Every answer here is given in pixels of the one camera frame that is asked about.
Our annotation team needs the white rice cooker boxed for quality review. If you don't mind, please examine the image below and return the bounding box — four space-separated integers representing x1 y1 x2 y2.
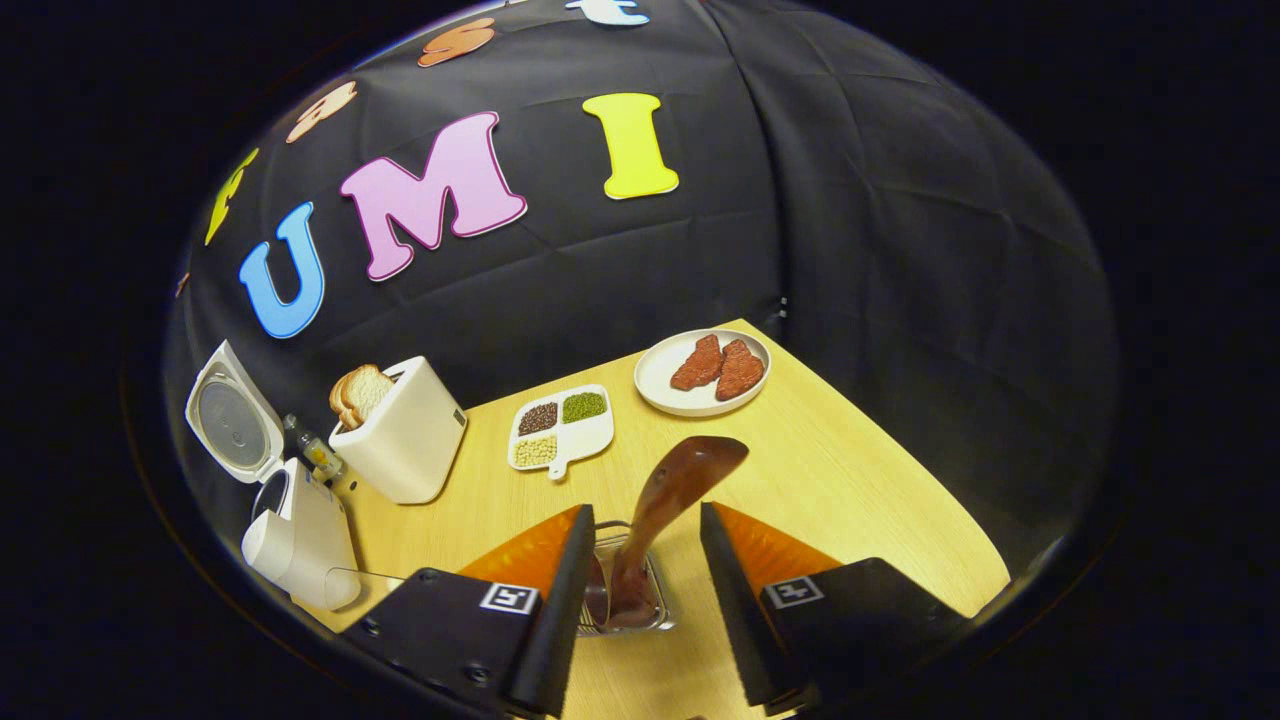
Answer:
185 340 363 613

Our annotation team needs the white round plate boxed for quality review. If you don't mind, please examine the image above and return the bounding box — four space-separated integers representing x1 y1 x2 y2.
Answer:
634 328 773 418

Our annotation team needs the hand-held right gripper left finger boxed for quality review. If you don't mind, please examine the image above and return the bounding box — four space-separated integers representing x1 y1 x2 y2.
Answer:
345 503 598 719

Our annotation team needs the brown wooden spoon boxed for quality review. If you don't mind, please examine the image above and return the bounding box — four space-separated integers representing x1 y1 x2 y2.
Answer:
605 435 751 626

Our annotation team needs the red meat piece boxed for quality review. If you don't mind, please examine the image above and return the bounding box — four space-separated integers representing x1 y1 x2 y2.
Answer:
670 334 724 392
714 339 766 402

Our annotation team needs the clear wire chopstick holder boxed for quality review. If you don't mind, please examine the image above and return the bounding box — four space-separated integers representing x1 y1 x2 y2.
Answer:
578 520 676 638

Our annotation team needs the clear box of rice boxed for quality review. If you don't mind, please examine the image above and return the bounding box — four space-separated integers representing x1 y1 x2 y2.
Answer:
325 565 421 611

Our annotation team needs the small glass bottle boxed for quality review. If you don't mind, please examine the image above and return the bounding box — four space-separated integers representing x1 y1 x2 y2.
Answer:
283 414 346 481

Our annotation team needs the white divided grain dish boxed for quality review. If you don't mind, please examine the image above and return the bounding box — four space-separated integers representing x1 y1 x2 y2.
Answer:
507 384 616 481

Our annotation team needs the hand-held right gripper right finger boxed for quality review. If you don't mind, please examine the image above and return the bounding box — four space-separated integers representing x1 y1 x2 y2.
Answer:
700 500 971 713

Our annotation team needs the black backdrop cloth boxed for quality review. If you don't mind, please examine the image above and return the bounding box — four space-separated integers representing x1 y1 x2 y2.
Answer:
165 0 1119 581

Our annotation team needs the white toaster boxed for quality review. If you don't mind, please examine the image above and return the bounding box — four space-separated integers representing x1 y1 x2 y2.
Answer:
328 356 469 505

